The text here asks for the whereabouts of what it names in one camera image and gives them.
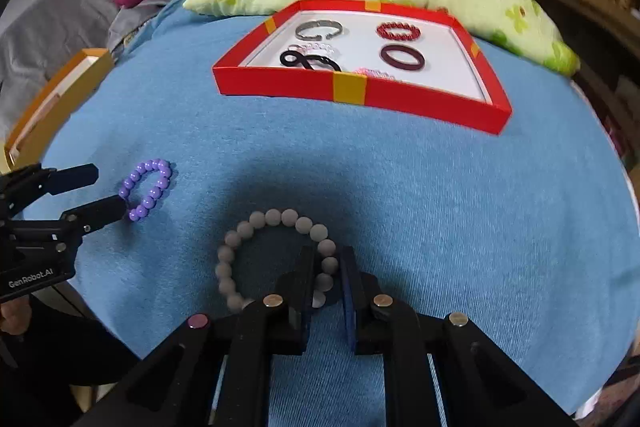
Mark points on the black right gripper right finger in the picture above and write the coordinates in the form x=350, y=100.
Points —
x=380, y=324

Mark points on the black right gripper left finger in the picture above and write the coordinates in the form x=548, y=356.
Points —
x=276, y=324

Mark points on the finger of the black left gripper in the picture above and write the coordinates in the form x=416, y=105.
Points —
x=55, y=181
x=96, y=215

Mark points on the silver metal bangle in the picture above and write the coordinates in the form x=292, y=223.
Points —
x=318, y=30

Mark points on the red jewelry box tray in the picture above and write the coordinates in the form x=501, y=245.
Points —
x=409, y=60

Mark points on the left hand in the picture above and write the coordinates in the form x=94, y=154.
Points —
x=15, y=316

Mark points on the orange box lid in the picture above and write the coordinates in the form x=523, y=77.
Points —
x=67, y=90

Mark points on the grey bed sheet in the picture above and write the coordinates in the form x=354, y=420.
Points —
x=50, y=32

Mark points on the blue blanket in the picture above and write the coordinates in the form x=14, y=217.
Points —
x=532, y=233

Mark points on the wooden shelf table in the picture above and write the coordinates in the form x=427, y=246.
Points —
x=606, y=40

